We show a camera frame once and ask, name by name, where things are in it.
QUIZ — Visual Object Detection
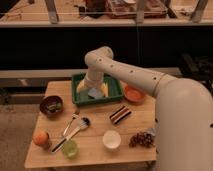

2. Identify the green plastic cup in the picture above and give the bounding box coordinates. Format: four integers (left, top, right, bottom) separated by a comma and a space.
61, 140, 78, 159

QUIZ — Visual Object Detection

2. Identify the white paper cup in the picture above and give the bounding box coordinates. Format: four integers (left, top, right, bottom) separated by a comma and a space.
102, 130, 121, 150

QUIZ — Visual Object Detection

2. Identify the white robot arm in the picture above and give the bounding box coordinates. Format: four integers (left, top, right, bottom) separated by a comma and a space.
80, 46, 213, 171

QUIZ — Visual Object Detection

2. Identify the orange bowl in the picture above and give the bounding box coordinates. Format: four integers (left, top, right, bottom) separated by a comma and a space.
124, 85, 145, 103

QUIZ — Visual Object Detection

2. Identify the green plastic tray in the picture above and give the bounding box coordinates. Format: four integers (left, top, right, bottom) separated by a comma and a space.
71, 73, 123, 106

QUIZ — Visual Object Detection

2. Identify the grey sponge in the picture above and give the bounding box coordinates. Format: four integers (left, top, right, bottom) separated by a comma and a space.
88, 88, 104, 99

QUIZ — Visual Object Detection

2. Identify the bunch of grapes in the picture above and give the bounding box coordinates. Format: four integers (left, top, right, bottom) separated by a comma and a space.
129, 132, 154, 148

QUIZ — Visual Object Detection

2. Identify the wooden shelf with clutter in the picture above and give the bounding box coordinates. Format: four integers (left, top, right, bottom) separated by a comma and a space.
0, 0, 213, 28

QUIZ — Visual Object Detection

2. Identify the silver fork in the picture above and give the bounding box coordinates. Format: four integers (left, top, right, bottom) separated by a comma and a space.
62, 114, 79, 137

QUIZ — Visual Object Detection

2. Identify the dark brown bowl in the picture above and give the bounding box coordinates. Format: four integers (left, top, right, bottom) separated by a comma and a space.
39, 95, 63, 117

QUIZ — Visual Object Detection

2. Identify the striped brown block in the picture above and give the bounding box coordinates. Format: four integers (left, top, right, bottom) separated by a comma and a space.
109, 106, 131, 125

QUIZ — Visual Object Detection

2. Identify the black handled spoon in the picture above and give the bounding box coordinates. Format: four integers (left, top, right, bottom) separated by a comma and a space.
52, 117, 90, 153

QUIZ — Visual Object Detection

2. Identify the orange fruit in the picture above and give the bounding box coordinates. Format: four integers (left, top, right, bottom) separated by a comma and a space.
33, 130, 49, 146

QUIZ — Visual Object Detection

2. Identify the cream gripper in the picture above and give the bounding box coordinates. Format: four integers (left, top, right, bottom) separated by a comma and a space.
76, 80, 108, 97

